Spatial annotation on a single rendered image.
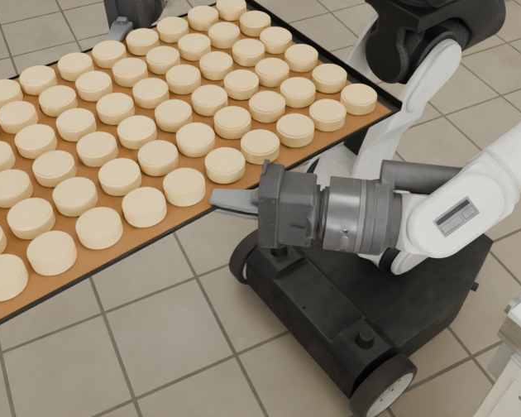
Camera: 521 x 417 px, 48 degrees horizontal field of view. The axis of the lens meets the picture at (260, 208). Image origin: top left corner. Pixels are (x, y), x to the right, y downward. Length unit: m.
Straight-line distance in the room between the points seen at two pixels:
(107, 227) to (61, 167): 0.12
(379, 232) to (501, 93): 2.10
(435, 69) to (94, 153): 0.62
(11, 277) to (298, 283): 1.07
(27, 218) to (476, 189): 0.50
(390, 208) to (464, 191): 0.08
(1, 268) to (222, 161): 0.28
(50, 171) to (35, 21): 2.47
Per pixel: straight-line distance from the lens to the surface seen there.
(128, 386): 1.72
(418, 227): 0.65
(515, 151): 0.70
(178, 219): 0.70
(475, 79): 2.77
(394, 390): 1.66
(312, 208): 0.66
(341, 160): 1.23
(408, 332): 1.61
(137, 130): 0.79
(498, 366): 0.95
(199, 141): 0.76
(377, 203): 0.67
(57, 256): 0.67
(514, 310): 0.80
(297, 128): 0.78
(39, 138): 0.81
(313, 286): 1.62
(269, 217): 0.68
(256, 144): 0.75
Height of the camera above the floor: 1.52
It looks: 48 degrees down
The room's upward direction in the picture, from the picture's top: straight up
